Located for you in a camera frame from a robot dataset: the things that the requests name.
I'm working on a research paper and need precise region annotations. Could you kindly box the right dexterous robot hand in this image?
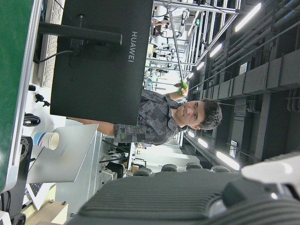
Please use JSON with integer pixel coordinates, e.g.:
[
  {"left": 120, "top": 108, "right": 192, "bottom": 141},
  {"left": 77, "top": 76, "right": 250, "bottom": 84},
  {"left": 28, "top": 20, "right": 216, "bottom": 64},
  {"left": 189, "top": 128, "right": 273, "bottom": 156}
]
[{"left": 67, "top": 153, "right": 300, "bottom": 225}]

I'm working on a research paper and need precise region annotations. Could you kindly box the man in patterned shirt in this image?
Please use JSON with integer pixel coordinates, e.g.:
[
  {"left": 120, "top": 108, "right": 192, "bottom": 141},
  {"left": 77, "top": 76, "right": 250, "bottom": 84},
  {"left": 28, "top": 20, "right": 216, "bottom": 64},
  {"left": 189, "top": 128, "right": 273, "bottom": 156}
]
[{"left": 67, "top": 81, "right": 223, "bottom": 146}]

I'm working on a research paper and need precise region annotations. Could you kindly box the silver laptop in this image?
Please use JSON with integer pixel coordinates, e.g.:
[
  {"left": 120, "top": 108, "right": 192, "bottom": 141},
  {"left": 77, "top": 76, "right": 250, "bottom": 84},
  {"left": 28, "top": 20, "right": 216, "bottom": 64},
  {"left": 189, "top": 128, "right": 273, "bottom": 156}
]
[{"left": 25, "top": 123, "right": 100, "bottom": 184}]

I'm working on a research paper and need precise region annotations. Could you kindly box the open white laptop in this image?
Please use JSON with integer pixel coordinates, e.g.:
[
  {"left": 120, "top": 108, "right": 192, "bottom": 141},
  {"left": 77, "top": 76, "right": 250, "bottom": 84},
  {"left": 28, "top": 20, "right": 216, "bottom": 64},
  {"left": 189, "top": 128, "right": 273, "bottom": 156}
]
[{"left": 23, "top": 182, "right": 57, "bottom": 211}]

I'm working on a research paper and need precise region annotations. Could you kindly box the striped paper cup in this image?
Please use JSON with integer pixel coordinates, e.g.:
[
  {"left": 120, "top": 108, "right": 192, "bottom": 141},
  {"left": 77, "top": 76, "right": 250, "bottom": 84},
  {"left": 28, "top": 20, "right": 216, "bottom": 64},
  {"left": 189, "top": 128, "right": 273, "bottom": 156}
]
[{"left": 31, "top": 131, "right": 60, "bottom": 151}]

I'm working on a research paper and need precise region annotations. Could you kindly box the black Huawei monitor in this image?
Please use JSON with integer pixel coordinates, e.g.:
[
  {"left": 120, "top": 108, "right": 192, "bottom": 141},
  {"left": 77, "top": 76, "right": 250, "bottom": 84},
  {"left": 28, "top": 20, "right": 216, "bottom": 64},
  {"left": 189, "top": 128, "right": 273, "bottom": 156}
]
[{"left": 37, "top": 0, "right": 154, "bottom": 125}]

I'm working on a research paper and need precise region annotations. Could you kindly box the metal pole green grip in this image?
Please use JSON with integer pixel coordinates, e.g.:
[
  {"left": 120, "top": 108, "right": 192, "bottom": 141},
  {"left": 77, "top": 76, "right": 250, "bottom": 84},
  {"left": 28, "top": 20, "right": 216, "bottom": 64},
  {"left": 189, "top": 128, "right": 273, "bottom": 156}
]
[{"left": 168, "top": 9, "right": 188, "bottom": 96}]

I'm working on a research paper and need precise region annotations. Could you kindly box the black adapter plug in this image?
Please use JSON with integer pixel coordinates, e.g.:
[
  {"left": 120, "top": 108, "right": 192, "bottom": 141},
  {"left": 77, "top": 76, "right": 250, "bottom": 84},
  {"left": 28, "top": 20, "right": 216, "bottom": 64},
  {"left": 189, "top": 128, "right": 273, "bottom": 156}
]
[{"left": 34, "top": 93, "right": 51, "bottom": 108}]

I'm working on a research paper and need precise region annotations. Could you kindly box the ceiling strip light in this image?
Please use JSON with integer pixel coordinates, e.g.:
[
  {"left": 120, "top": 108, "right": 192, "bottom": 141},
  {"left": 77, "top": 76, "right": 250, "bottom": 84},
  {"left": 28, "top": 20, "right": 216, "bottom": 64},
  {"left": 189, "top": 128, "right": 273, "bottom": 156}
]
[
  {"left": 209, "top": 43, "right": 223, "bottom": 58},
  {"left": 234, "top": 2, "right": 262, "bottom": 32}
]

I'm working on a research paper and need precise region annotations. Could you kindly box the white keyboard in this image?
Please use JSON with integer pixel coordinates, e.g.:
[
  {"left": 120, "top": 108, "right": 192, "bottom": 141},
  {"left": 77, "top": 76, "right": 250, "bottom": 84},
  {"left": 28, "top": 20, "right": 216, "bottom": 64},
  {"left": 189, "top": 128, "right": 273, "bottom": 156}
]
[{"left": 38, "top": 0, "right": 66, "bottom": 88}]

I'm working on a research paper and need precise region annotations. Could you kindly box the green conveyor belt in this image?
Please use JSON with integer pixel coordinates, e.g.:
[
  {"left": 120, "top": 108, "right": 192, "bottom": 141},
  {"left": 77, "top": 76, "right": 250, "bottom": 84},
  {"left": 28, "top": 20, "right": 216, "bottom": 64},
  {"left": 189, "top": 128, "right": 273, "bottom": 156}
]
[{"left": 0, "top": 0, "right": 44, "bottom": 194}]

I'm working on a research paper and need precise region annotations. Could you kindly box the black metal bracket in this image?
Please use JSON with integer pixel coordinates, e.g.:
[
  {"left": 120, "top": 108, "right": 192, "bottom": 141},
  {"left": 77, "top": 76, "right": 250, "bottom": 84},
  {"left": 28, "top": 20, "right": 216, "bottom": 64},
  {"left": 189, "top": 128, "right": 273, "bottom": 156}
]
[{"left": 18, "top": 136, "right": 34, "bottom": 207}]

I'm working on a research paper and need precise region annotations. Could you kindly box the coiled black cable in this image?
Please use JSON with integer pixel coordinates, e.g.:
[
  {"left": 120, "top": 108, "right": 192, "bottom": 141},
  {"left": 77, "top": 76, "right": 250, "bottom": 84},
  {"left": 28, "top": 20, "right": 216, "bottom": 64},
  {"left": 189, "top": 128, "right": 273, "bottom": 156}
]
[{"left": 23, "top": 113, "right": 41, "bottom": 128}]

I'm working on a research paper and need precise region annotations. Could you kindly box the black monitor cable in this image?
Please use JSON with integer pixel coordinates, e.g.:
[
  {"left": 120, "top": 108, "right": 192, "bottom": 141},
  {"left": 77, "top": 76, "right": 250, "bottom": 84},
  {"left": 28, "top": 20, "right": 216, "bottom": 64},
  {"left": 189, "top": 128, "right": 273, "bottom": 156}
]
[{"left": 33, "top": 50, "right": 76, "bottom": 64}]

